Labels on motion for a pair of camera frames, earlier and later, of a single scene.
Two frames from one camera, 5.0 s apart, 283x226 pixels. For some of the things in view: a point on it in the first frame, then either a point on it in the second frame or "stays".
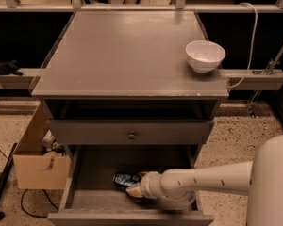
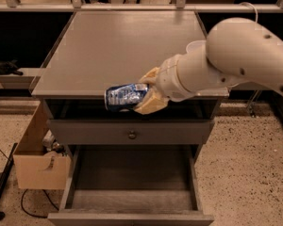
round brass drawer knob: x=132 y=135 stays
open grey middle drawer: x=88 y=196 stays
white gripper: x=148 y=184 -> x=168 y=80
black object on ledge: x=5 y=68 stays
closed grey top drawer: x=130 y=132 stays
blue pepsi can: x=125 y=179 -> x=124 y=96
